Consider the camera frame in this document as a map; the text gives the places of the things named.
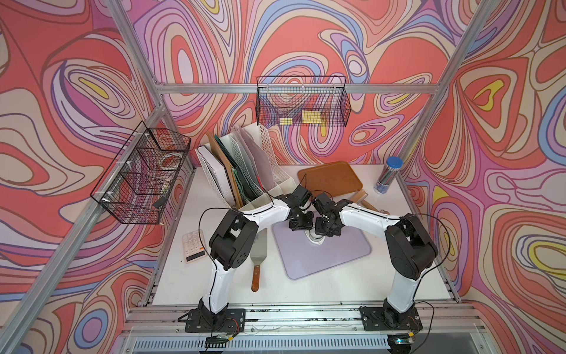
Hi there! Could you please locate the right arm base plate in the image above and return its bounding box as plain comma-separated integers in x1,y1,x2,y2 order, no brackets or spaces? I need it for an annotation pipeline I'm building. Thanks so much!
359,305,423,333

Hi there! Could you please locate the metal scraper wooden handle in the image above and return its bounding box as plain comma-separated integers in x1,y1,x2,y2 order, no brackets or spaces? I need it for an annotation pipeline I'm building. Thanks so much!
250,229,268,292

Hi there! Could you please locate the black wire basket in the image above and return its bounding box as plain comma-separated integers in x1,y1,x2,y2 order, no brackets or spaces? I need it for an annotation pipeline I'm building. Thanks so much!
256,74,352,128
90,122,191,224

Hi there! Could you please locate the blue lid clear canister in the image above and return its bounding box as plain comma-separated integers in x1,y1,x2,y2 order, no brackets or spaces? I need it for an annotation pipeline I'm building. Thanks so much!
374,156,403,194

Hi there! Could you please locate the white thick cutting board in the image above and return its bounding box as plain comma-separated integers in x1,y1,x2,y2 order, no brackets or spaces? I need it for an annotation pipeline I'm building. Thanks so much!
197,146,236,207

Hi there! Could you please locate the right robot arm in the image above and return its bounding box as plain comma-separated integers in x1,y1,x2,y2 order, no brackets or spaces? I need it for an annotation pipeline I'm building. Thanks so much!
313,194,439,314

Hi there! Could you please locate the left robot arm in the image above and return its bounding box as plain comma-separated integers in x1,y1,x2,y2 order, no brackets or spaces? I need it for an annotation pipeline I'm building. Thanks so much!
201,186,313,315

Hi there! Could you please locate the purple cutting board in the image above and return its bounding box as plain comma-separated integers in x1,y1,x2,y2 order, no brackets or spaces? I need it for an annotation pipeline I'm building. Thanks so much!
272,222,371,280

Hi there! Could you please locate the white dough piece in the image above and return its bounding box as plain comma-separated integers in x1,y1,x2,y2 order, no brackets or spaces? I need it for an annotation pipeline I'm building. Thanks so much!
307,234,326,246

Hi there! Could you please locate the brown wooden tray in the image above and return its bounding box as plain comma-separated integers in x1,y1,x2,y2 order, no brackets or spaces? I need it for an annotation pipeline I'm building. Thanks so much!
297,162,363,197

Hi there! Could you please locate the white calculator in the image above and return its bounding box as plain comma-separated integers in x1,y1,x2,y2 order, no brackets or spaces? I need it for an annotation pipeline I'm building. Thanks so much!
182,229,206,263

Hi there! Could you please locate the small glass bowl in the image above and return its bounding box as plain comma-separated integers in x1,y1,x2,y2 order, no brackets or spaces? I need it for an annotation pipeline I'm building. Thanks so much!
308,229,324,242

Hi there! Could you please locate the dark green cutting board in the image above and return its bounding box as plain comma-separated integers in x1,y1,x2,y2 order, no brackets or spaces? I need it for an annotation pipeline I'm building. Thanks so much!
214,134,262,203

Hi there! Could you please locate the black wire basket left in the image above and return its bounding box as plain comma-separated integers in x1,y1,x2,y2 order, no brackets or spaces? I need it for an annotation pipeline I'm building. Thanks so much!
90,122,191,224

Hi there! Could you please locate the wooden dough roller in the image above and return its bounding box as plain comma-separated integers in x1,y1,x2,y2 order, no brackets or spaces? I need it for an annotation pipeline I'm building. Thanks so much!
349,190,389,215

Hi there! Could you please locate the white board rack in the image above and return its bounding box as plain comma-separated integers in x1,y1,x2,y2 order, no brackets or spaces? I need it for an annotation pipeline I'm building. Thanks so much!
195,125,296,210

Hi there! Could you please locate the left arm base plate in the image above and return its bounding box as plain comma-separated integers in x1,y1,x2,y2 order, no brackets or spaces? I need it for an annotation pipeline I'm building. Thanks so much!
180,308,246,334

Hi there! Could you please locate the black wire basket back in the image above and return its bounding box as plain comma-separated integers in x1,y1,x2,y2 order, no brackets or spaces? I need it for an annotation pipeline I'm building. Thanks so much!
256,74,352,128

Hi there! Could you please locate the brown wooden board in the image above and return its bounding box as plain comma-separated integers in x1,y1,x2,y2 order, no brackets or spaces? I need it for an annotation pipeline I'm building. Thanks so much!
206,132,243,209

